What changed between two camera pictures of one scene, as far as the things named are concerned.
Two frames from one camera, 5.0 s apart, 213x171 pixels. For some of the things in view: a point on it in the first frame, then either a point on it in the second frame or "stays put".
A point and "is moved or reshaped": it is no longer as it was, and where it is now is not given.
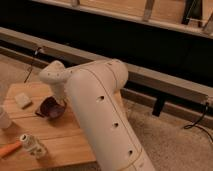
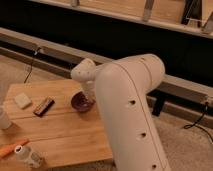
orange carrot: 9,149 stays put
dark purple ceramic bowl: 51,108 is moved or reshaped
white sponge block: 22,100 stays put
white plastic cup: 5,121 stays put
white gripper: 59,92 to 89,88
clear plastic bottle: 33,145 to 25,154
